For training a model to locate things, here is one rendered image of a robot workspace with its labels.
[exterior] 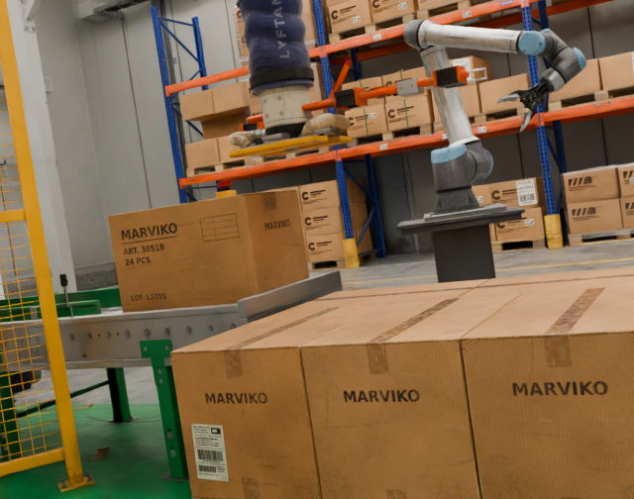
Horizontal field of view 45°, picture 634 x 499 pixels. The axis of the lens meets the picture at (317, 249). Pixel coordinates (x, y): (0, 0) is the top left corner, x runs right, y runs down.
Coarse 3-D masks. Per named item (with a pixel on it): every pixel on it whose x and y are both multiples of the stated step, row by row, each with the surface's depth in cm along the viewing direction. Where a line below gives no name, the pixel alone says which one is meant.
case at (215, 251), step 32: (288, 192) 291; (128, 224) 284; (160, 224) 278; (192, 224) 272; (224, 224) 266; (256, 224) 267; (288, 224) 288; (128, 256) 286; (160, 256) 280; (192, 256) 274; (224, 256) 268; (256, 256) 265; (288, 256) 286; (128, 288) 288; (160, 288) 281; (192, 288) 275; (224, 288) 269; (256, 288) 264
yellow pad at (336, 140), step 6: (330, 138) 268; (336, 138) 267; (342, 138) 268; (348, 138) 272; (318, 144) 270; (324, 144) 269; (330, 144) 270; (336, 144) 274; (282, 150) 277; (300, 150) 282
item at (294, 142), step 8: (296, 136) 258; (304, 136) 253; (312, 136) 250; (320, 136) 254; (256, 144) 265; (264, 144) 260; (272, 144) 257; (280, 144) 256; (288, 144) 254; (296, 144) 253; (304, 144) 255; (312, 144) 260; (232, 152) 265; (240, 152) 264; (248, 152) 262; (256, 152) 263; (264, 152) 268
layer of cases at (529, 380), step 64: (320, 320) 223; (384, 320) 206; (448, 320) 192; (512, 320) 179; (576, 320) 168; (192, 384) 202; (256, 384) 193; (320, 384) 184; (384, 384) 176; (448, 384) 169; (512, 384) 162; (576, 384) 156; (192, 448) 205; (256, 448) 195; (320, 448) 186; (384, 448) 178; (448, 448) 171; (512, 448) 164; (576, 448) 158
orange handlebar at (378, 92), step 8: (464, 72) 237; (424, 80) 242; (432, 80) 241; (376, 88) 251; (384, 88) 248; (392, 88) 247; (360, 96) 253; (368, 96) 252; (376, 96) 250; (384, 96) 251; (312, 104) 261; (320, 104) 260; (328, 104) 259; (248, 120) 275; (256, 120) 273
